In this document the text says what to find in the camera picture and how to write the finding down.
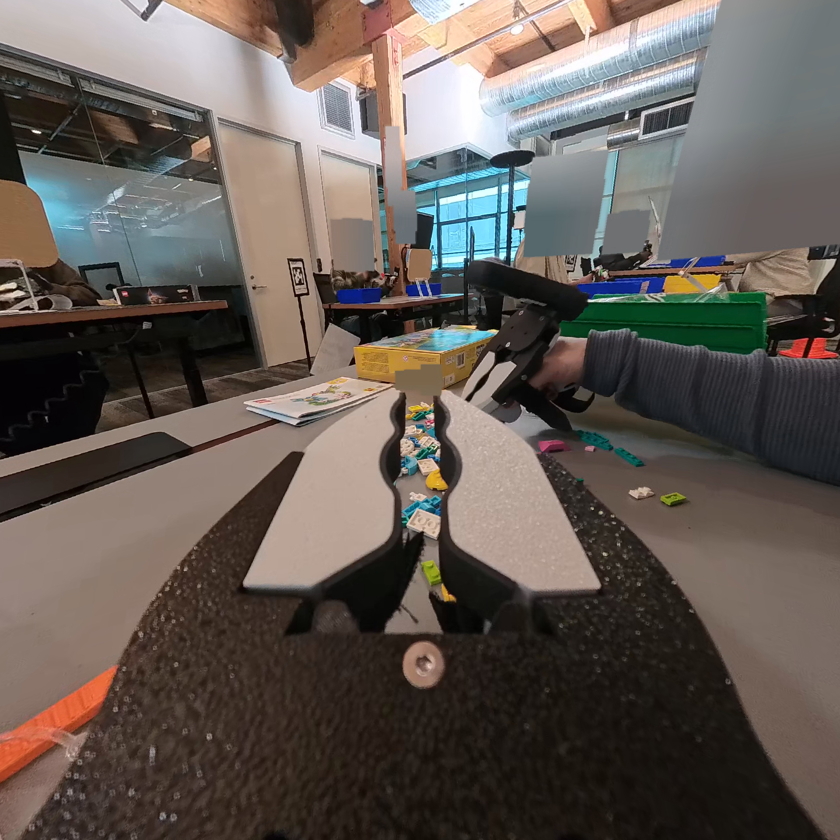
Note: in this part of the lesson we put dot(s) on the yellow lego box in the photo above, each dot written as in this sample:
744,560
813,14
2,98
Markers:
420,341

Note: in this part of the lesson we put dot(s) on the silver air duct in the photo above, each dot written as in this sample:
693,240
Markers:
590,72
590,111
439,8

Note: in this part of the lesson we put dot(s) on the black office chair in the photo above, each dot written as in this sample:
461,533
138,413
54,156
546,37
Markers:
827,289

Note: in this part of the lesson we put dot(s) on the orange object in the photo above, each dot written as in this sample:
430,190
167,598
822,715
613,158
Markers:
814,348

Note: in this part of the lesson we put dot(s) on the pink curved lego piece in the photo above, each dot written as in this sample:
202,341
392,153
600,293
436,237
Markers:
554,446

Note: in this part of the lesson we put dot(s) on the blue plastic bin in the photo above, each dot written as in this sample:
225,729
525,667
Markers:
423,289
358,295
623,287

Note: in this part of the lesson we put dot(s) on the pile of colourful lego bricks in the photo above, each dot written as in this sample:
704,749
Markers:
423,522

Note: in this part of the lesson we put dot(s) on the person's right forearm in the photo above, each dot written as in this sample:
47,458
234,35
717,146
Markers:
709,387

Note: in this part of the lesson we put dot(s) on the black floor lamp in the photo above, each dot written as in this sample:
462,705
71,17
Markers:
512,157

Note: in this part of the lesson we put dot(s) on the wooden rounded board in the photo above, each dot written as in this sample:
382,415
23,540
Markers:
26,223
420,262

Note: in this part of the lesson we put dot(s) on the black ceiling fixture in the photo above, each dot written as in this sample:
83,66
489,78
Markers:
295,26

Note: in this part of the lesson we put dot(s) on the teal lego plate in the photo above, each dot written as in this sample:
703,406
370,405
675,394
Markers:
630,457
596,439

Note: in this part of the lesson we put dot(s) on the white lego wedge plate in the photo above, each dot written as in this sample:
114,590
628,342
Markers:
641,492

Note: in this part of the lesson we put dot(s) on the black monitor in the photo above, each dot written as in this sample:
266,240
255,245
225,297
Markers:
425,229

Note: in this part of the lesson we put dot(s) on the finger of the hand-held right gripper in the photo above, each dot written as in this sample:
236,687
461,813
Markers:
479,377
508,380

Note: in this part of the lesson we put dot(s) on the lego instruction booklet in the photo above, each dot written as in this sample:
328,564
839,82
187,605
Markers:
308,400

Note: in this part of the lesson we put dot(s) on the black flat mat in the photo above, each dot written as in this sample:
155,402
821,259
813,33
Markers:
85,469

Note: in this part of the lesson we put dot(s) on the black speaker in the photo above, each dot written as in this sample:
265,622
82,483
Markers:
371,115

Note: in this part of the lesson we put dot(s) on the yellow plastic bin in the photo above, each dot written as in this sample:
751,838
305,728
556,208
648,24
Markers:
689,283

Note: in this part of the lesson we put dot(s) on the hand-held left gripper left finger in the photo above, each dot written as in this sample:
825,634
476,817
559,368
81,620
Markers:
328,505

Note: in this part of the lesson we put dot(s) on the white paper sheet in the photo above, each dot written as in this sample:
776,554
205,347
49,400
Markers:
334,351

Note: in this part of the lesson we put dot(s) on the wooden top desk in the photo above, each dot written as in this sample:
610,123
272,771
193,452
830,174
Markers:
131,312
394,303

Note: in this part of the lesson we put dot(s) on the lime lego plate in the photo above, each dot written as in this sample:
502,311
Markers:
673,499

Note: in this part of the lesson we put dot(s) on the person's right hand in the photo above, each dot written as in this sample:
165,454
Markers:
568,364

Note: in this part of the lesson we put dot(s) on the dark lego box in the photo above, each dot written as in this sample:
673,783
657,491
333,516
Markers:
157,295

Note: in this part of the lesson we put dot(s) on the wooden post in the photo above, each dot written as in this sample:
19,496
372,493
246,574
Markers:
388,79

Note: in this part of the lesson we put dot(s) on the white door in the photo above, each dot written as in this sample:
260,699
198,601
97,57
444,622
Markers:
262,229
341,190

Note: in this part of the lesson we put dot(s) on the wall vent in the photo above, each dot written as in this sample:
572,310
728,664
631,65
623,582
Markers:
338,108
666,118

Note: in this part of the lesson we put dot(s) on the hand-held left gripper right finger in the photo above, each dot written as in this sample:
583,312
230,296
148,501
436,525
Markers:
518,512

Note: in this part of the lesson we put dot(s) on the green plastic bin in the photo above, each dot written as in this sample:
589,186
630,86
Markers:
689,328

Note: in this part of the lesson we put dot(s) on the orange brick separator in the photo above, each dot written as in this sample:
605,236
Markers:
46,728

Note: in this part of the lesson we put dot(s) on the black sign stand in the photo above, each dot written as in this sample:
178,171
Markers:
297,277

